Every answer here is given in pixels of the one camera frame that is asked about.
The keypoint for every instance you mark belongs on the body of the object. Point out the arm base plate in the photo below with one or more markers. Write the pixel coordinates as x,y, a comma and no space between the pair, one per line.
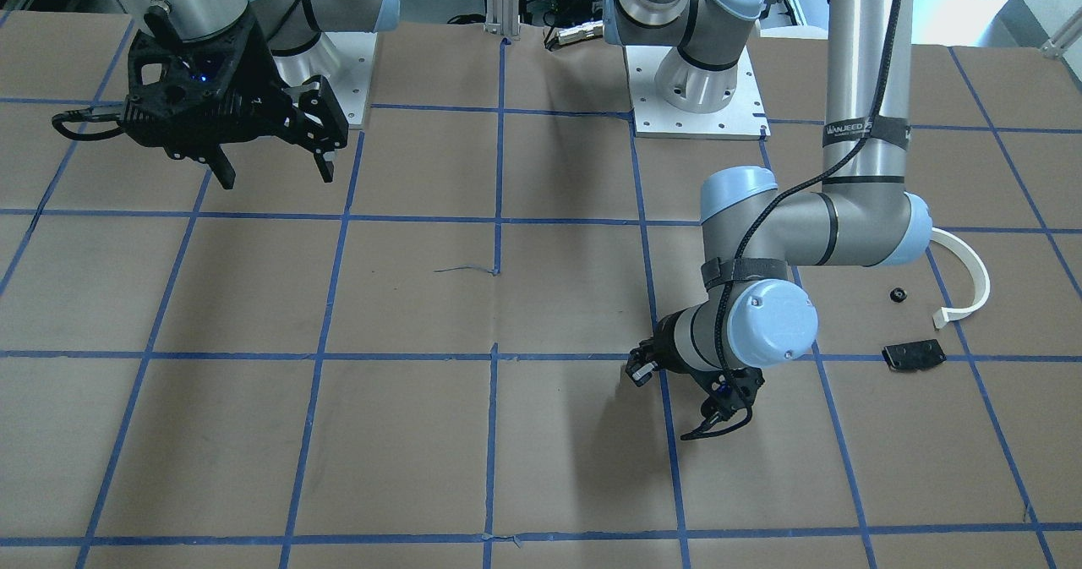
354,54
672,99

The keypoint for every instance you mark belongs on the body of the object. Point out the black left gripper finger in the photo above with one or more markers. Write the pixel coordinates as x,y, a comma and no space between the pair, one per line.
640,367
720,407

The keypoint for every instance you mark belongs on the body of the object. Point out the white curved plastic bracket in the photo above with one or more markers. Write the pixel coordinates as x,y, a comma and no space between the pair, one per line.
979,276

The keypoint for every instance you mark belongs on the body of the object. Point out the black brake pad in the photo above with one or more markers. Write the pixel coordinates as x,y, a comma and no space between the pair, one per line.
914,356

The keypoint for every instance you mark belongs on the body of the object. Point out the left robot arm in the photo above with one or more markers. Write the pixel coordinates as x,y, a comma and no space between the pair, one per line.
855,212

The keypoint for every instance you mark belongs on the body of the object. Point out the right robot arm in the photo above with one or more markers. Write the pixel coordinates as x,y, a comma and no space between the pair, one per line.
293,29

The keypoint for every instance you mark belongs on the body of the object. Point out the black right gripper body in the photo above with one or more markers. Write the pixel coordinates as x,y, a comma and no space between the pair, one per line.
264,84

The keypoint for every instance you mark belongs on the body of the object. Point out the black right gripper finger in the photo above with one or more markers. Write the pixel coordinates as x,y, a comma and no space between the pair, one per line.
317,123
217,161

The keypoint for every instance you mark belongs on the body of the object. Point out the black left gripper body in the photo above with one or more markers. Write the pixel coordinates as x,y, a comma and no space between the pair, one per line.
665,342

